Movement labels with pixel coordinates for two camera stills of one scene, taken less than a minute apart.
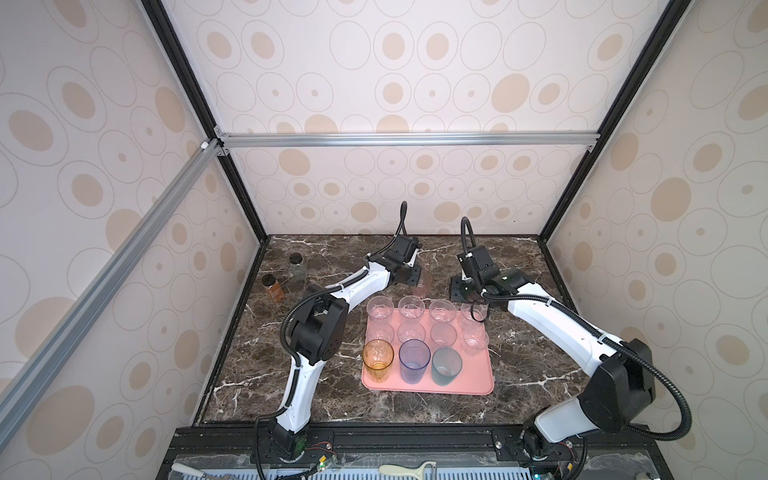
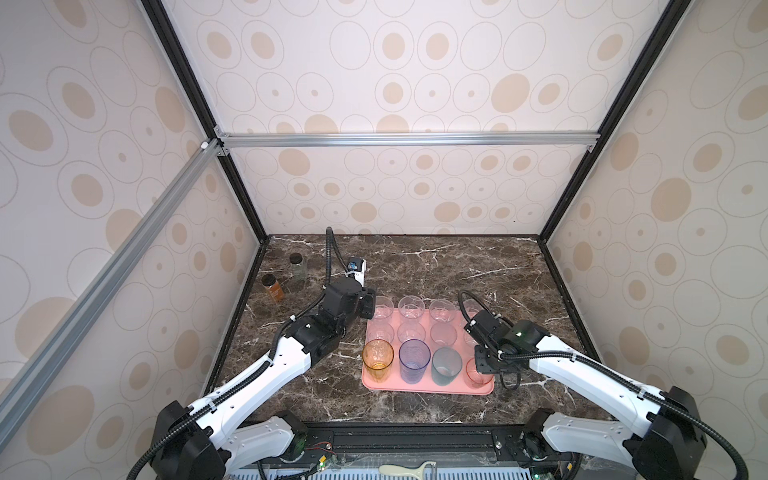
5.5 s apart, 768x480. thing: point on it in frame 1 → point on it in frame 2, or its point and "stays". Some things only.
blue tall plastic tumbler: [414, 356] stays
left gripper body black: [409, 277] → [366, 303]
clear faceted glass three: [442, 310] stays
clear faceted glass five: [380, 307] stays
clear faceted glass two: [380, 330] stays
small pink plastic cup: [424, 286] → [474, 377]
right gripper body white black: [463, 290] → [484, 362]
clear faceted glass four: [475, 311] stays
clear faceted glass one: [411, 306] stays
